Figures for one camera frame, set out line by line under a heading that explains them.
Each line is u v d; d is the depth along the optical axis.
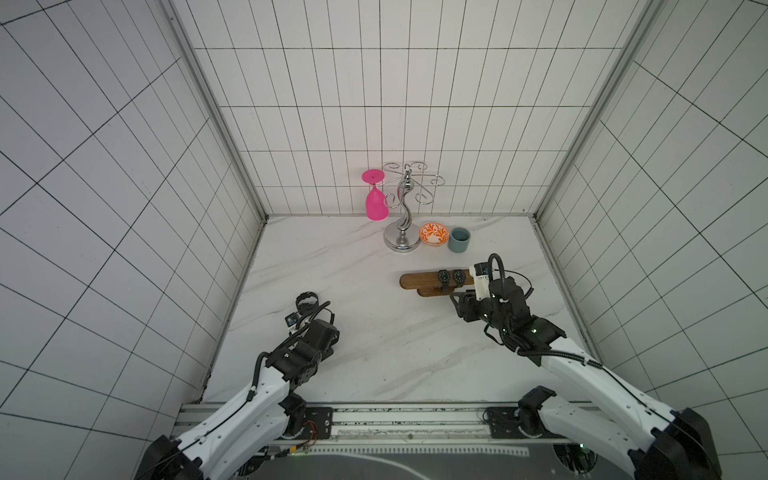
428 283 0.92
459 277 0.92
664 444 0.38
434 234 1.11
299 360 0.60
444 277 0.91
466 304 0.70
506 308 0.59
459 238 1.07
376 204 0.99
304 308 0.90
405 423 0.74
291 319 0.75
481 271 0.69
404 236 1.12
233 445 0.47
